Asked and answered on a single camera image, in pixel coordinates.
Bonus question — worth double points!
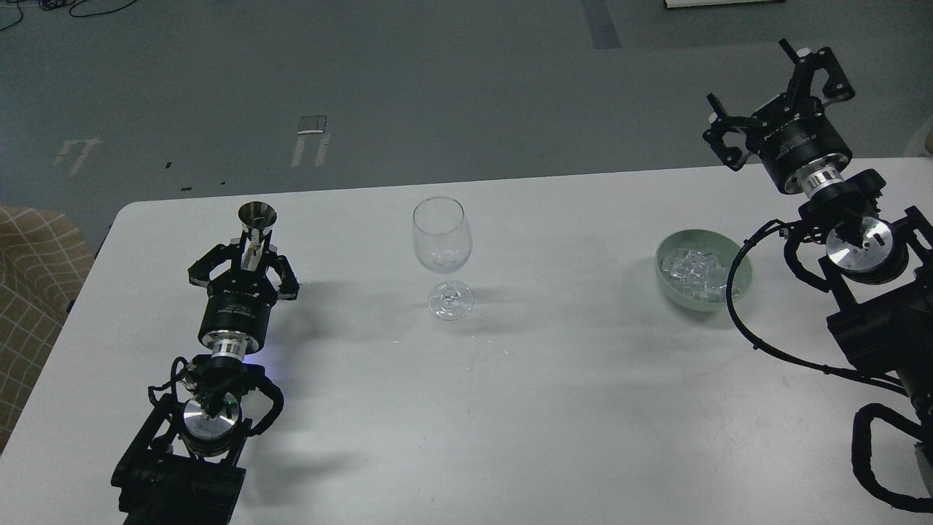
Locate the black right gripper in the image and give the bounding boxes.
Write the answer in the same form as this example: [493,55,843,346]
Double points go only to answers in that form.
[702,39,856,195]

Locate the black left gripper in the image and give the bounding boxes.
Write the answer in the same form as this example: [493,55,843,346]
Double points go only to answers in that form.
[189,241,300,350]

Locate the steel double jigger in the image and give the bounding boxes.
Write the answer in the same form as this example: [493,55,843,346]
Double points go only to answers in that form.
[237,201,277,271]

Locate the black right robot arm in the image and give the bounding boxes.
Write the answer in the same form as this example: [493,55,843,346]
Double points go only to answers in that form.
[703,39,932,514]

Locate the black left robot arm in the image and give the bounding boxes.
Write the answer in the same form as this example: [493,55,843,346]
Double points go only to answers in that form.
[111,237,300,524]

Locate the clear ice cubes pile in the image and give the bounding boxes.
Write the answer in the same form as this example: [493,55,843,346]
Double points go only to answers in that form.
[660,248,730,303]

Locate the clear wine glass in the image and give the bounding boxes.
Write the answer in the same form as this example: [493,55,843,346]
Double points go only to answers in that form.
[411,196,474,320]

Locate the metal floor plate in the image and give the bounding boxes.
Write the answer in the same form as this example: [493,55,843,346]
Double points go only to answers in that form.
[296,115,329,136]

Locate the green bowl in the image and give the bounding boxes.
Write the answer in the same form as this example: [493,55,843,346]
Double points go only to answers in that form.
[654,229,741,313]

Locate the beige checked chair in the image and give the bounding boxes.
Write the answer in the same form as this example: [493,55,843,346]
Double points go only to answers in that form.
[1,206,95,448]

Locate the black floor cables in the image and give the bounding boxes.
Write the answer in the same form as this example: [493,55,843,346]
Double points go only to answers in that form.
[0,0,139,30]

